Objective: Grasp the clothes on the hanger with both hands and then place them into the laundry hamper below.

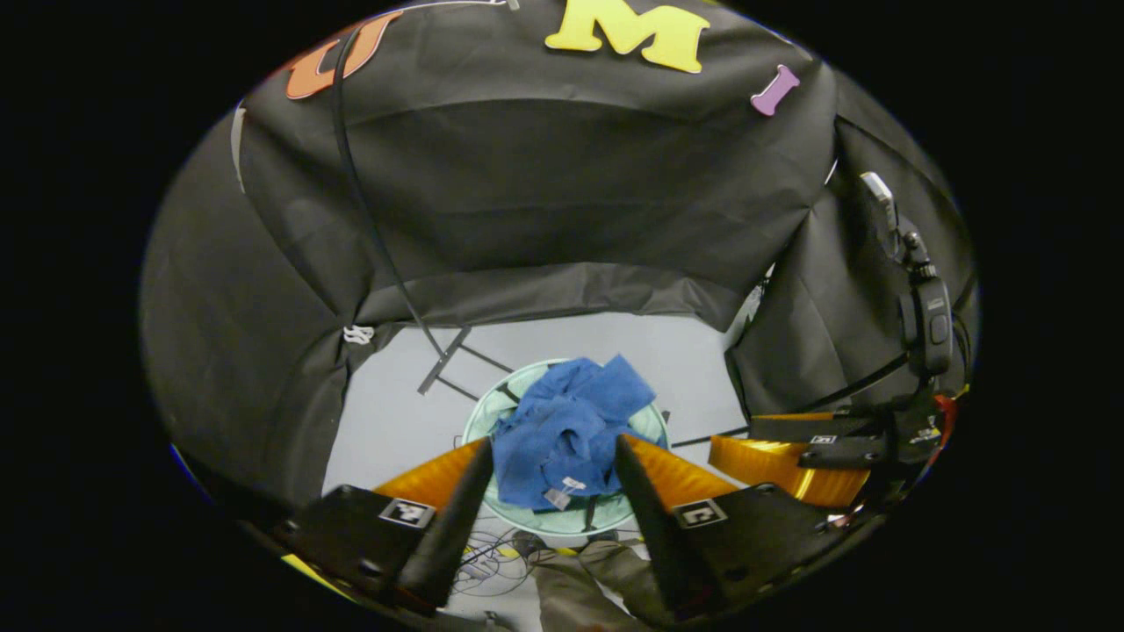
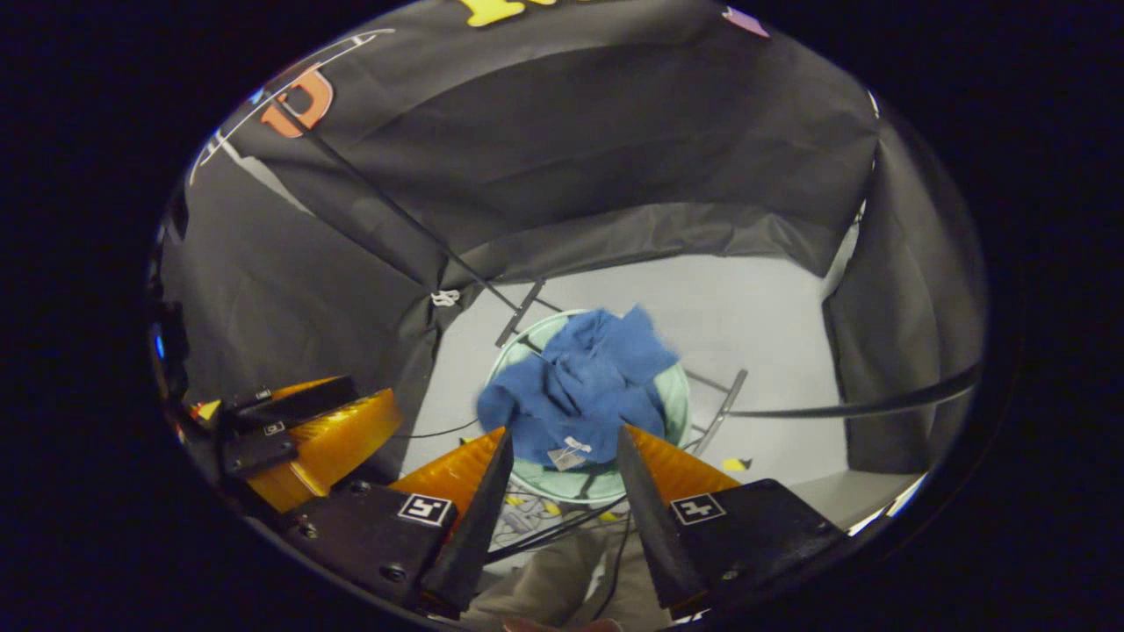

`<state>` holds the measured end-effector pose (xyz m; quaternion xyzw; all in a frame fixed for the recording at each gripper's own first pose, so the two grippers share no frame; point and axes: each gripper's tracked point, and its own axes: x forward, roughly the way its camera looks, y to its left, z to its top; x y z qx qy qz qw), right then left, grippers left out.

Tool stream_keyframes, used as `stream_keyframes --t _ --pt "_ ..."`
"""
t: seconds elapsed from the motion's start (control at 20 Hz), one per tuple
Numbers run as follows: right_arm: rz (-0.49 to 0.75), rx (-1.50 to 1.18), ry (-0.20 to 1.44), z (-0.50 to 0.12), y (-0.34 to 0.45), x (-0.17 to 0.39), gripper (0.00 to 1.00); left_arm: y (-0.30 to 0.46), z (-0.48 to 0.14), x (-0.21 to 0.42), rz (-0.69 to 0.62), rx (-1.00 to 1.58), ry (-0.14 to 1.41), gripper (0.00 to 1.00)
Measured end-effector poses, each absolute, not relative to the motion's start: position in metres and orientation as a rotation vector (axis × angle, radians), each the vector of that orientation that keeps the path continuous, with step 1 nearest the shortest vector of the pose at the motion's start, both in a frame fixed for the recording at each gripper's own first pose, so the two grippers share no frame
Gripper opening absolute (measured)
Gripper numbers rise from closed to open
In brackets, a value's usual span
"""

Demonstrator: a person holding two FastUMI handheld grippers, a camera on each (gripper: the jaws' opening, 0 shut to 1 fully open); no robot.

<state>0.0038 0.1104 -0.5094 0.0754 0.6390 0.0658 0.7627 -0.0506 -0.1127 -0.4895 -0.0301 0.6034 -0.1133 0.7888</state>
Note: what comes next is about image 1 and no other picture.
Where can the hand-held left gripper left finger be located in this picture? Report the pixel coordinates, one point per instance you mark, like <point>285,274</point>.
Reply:
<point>452,535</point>

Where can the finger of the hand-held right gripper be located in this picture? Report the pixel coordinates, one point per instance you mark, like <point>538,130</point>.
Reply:
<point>817,427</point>
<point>773,470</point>

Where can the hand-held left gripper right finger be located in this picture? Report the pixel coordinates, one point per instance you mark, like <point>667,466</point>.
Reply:
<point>654,527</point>

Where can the light green laundry hamper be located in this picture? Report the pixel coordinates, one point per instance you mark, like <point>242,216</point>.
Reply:
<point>571,524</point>

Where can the black clothes rack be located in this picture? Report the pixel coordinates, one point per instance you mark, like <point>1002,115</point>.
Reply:
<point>444,360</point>

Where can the person's grey trousers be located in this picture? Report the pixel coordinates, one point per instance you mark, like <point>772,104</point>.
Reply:
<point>580,597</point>

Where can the black backdrop cloth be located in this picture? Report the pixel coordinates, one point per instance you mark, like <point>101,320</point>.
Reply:
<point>527,193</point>

